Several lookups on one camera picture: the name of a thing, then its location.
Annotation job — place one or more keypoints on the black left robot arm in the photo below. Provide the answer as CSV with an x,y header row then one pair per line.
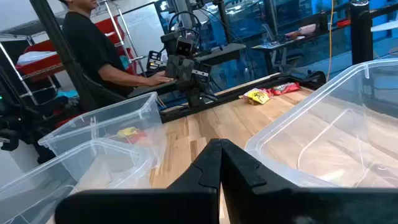
x,y
169,40

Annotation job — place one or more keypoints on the black perforated bracket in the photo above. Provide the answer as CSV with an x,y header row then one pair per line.
x,y
154,62

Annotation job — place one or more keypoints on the red storage bin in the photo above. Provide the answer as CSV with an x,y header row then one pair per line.
x,y
132,62
109,28
46,63

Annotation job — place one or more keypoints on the black equipment stand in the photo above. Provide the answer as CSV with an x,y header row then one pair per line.
x,y
18,124

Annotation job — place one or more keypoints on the black frame post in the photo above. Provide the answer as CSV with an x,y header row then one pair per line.
x,y
53,31

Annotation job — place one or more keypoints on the black round post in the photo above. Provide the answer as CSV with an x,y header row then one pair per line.
x,y
360,31

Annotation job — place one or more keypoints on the black office chair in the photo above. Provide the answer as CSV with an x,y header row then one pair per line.
x,y
99,96

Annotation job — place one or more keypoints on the black table edge frame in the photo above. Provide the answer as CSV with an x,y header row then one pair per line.
x,y
236,93

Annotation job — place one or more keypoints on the person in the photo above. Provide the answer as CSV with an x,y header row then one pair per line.
x,y
90,46

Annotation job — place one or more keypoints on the red candy bag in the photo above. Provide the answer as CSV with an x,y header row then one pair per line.
x,y
140,137
286,88

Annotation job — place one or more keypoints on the gray work desk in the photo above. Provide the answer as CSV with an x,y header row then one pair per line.
x,y
224,51

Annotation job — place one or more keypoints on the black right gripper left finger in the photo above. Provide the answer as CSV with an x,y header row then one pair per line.
x,y
140,208

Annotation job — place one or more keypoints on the white cloth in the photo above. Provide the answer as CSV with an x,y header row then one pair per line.
x,y
34,57

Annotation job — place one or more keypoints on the white board panel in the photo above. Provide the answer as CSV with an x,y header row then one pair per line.
x,y
143,28

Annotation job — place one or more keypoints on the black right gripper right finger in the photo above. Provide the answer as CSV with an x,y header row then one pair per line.
x,y
311,208

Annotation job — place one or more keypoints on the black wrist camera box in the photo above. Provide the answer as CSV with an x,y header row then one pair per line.
x,y
185,48

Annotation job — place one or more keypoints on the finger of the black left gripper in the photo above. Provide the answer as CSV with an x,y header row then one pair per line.
x,y
191,98
198,98

